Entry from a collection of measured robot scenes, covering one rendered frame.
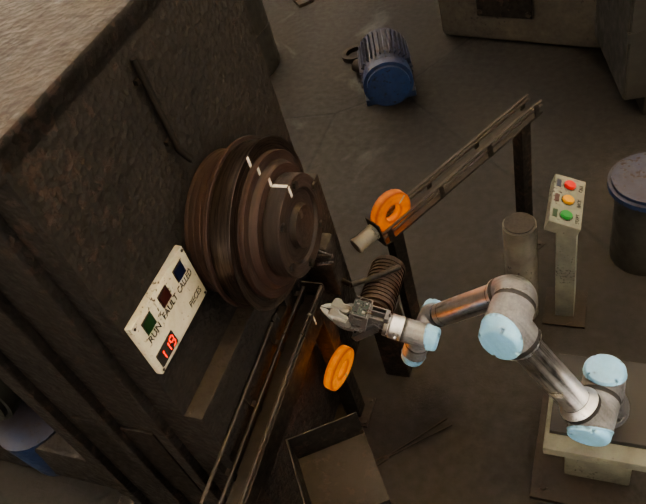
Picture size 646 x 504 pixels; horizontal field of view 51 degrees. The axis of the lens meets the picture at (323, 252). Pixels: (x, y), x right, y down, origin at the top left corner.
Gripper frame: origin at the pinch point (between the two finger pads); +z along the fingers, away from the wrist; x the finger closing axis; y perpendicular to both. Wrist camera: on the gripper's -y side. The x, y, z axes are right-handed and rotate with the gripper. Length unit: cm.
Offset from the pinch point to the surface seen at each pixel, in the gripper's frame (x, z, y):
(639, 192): -92, -94, -3
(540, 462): 2, -82, -50
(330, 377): 7.9, -6.3, -25.6
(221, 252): 20, 23, 42
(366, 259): -85, 1, -79
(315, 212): -9.2, 7.7, 31.7
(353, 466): 40.9, -22.0, -8.1
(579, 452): 10, -85, -19
